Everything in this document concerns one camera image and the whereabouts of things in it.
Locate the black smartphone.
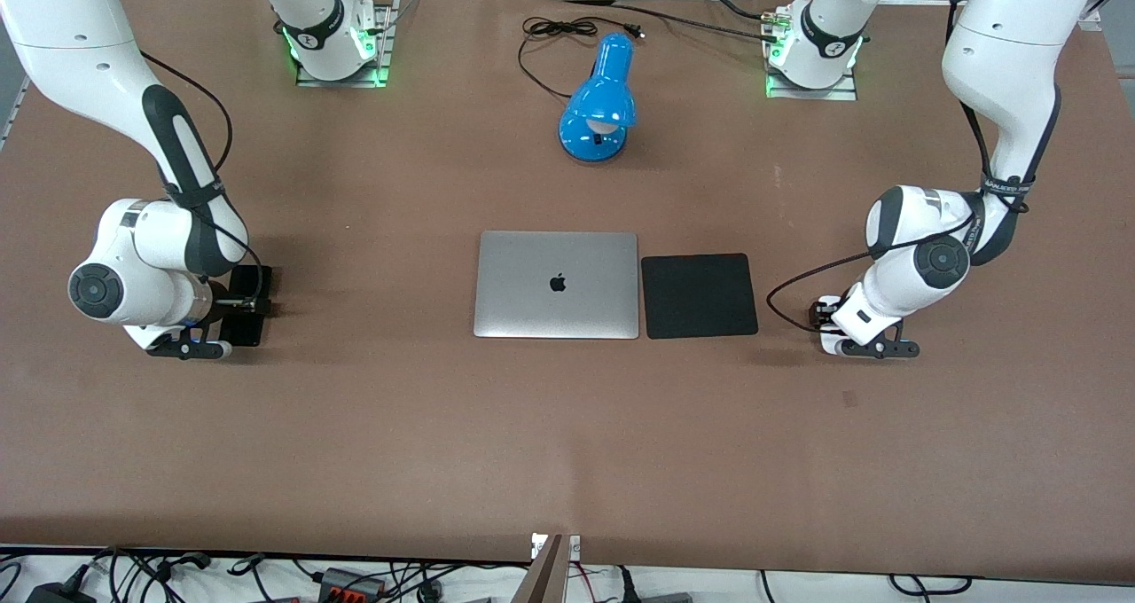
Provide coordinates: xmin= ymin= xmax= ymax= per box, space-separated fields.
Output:
xmin=219 ymin=265 xmax=274 ymax=348

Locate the white computer mouse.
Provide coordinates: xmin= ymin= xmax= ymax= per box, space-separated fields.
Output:
xmin=818 ymin=296 xmax=850 ymax=356

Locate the black mouse pad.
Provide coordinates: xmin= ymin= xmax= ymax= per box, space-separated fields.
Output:
xmin=640 ymin=253 xmax=760 ymax=341

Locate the silver laptop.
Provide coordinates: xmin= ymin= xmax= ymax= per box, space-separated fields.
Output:
xmin=473 ymin=231 xmax=640 ymax=341

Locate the black power adapter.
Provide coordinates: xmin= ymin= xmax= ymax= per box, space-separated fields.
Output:
xmin=25 ymin=581 xmax=97 ymax=603

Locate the black orange connector box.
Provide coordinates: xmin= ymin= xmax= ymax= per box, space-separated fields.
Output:
xmin=319 ymin=568 xmax=387 ymax=599

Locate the blue desk lamp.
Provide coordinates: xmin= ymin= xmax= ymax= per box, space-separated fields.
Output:
xmin=558 ymin=33 xmax=638 ymax=163

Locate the wooden stand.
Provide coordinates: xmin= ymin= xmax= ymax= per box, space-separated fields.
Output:
xmin=513 ymin=534 xmax=568 ymax=603

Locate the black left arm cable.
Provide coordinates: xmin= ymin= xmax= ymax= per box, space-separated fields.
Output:
xmin=766 ymin=213 xmax=985 ymax=329

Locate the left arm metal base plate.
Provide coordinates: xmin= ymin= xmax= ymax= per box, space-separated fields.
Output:
xmin=764 ymin=4 xmax=859 ymax=101

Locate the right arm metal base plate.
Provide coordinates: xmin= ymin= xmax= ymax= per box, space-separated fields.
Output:
xmin=295 ymin=0 xmax=400 ymax=88

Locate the black looped floor cable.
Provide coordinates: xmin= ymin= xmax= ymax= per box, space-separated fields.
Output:
xmin=889 ymin=575 xmax=974 ymax=597

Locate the long black table cable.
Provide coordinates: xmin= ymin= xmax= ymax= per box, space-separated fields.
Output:
xmin=564 ymin=0 xmax=781 ymax=43

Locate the white metal bracket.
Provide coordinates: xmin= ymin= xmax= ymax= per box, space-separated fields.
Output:
xmin=530 ymin=532 xmax=582 ymax=560

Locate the black lamp power cord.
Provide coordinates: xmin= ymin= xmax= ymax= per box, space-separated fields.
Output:
xmin=518 ymin=16 xmax=646 ymax=100

